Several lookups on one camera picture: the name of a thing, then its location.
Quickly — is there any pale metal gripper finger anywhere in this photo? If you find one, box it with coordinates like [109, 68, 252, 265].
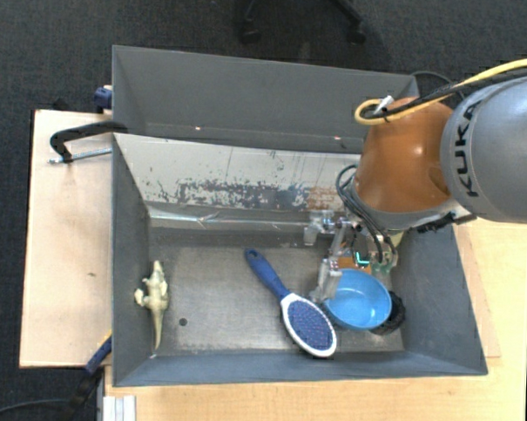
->
[302, 209, 336, 248]
[307, 256, 344, 303]

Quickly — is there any blue and white hairbrush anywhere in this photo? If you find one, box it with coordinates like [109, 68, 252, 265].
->
[239, 248, 343, 359]

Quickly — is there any blue bowl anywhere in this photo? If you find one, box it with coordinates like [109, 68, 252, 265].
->
[321, 268, 395, 334]

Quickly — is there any grey metal bin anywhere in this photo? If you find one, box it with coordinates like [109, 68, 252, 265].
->
[97, 44, 503, 404]

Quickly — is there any cream toy crocodile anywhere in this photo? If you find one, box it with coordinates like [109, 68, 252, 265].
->
[131, 258, 172, 352]

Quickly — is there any black ribbed round object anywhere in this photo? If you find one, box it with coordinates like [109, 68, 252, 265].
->
[368, 289, 408, 337]

